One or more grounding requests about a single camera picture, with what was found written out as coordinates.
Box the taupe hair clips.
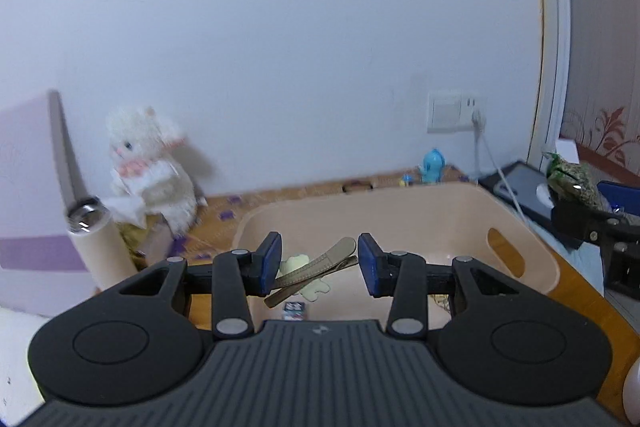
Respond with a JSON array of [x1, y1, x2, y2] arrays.
[[264, 237, 358, 309]]

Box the cartoon playing card box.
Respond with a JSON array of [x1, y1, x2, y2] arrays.
[[282, 301, 307, 322]]

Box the beige plastic storage basket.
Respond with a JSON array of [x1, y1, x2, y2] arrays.
[[185, 181, 562, 333]]

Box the grey laptop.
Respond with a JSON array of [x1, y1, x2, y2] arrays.
[[478, 161, 554, 227]]

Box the tissue box with tissue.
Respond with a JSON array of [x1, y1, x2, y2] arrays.
[[102, 163, 187, 258]]

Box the blue toy figure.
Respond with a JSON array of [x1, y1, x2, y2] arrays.
[[419, 148, 446, 184]]

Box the white plush lamb toy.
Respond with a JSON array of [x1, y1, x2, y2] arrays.
[[106, 107, 201, 236]]

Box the cream thermos bottle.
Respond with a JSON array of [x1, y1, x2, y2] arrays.
[[66, 197, 138, 291]]

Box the purple white headboard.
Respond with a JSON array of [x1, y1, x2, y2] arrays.
[[1, 90, 96, 317]]

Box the white charger cable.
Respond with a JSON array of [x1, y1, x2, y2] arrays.
[[470, 108, 531, 228]]

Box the white wall switch socket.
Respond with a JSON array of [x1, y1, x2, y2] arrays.
[[426, 91, 486, 133]]

